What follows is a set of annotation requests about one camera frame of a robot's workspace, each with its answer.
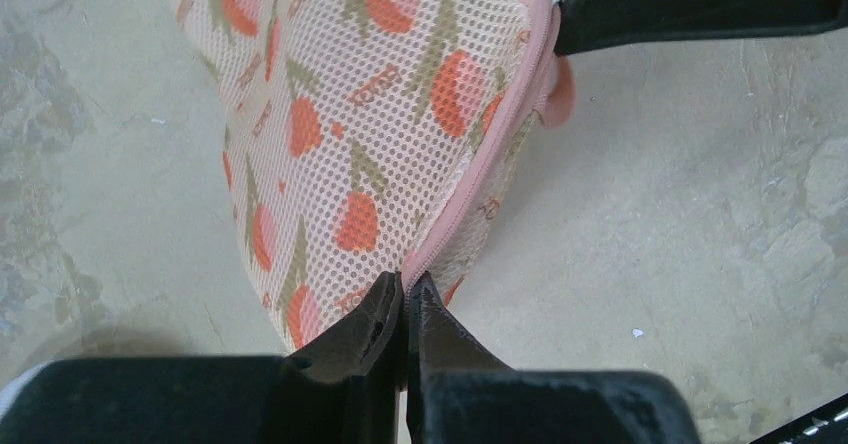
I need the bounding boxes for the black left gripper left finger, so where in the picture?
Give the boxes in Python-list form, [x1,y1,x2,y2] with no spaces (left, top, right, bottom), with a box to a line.
[1,272,403,443]

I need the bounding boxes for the white round mesh bag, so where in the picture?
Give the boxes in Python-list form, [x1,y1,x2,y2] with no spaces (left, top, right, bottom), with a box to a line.
[0,362,50,418]

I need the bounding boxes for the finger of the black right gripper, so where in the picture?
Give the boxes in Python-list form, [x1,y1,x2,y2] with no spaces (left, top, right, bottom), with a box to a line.
[554,0,847,56]

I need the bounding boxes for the floral mesh laundry bag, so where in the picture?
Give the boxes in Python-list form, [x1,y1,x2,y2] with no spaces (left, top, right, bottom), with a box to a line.
[167,0,573,352]

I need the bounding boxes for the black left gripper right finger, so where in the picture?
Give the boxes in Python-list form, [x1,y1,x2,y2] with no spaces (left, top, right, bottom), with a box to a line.
[406,273,701,443]

